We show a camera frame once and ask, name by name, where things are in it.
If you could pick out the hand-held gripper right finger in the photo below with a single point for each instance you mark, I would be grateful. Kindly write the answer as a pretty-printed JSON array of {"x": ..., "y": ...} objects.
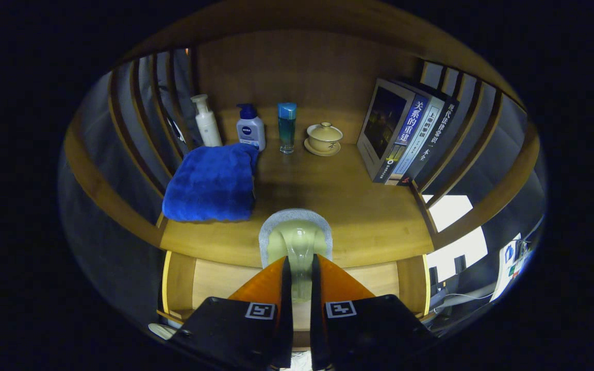
[{"x": 316, "y": 309}]

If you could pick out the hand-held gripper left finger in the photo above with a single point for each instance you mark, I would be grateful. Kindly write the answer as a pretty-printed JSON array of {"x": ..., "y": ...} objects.
[{"x": 285, "y": 309}]

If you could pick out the pale green sponge brush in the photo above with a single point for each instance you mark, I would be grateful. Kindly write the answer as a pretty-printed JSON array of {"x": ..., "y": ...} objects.
[{"x": 297, "y": 237}]

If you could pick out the wooden drawer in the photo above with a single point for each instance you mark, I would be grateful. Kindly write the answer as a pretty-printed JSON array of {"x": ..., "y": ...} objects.
[{"x": 214, "y": 281}]

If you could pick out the wooden countertop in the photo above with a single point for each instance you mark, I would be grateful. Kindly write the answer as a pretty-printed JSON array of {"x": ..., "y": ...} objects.
[{"x": 348, "y": 196}]

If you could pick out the wooden cabinet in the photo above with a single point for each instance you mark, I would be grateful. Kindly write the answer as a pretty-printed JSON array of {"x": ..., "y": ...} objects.
[{"x": 302, "y": 67}]

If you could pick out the blue towel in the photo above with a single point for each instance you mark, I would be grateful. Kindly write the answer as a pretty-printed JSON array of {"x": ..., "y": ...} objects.
[{"x": 209, "y": 183}]

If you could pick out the beige lidded tea cup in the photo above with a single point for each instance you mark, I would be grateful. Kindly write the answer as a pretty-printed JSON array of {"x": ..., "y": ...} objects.
[{"x": 324, "y": 136}]

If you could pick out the teal bottle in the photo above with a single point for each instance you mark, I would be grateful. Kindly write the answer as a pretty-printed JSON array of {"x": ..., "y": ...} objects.
[{"x": 286, "y": 129}]

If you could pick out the blue cap lotion bottle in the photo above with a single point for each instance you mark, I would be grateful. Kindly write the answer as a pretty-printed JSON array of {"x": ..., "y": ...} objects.
[{"x": 250, "y": 131}]

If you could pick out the white side table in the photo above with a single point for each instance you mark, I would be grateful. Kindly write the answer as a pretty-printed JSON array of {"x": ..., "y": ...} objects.
[{"x": 500, "y": 278}]

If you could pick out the white pump bottle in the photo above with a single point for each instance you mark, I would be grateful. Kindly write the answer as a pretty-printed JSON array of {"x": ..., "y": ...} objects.
[{"x": 208, "y": 126}]

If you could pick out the white spine book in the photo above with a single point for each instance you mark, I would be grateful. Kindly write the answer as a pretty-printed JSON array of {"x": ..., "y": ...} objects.
[{"x": 421, "y": 139}]

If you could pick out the blue spine book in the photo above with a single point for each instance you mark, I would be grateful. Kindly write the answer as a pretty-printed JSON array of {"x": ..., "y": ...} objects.
[{"x": 390, "y": 123}]

